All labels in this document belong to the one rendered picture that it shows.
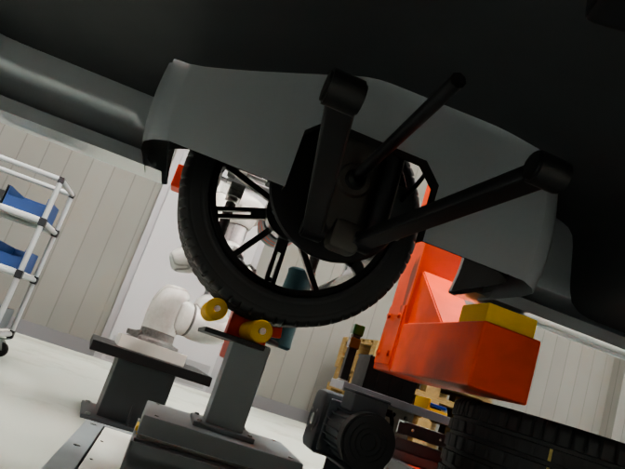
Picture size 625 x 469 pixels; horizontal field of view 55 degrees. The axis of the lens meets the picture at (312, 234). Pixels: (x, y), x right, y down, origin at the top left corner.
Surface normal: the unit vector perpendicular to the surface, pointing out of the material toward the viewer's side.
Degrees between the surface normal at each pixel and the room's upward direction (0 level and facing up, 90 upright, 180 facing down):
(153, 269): 90
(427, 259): 90
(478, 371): 90
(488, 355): 90
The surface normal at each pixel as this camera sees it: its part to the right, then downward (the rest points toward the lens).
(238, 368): 0.23, -0.15
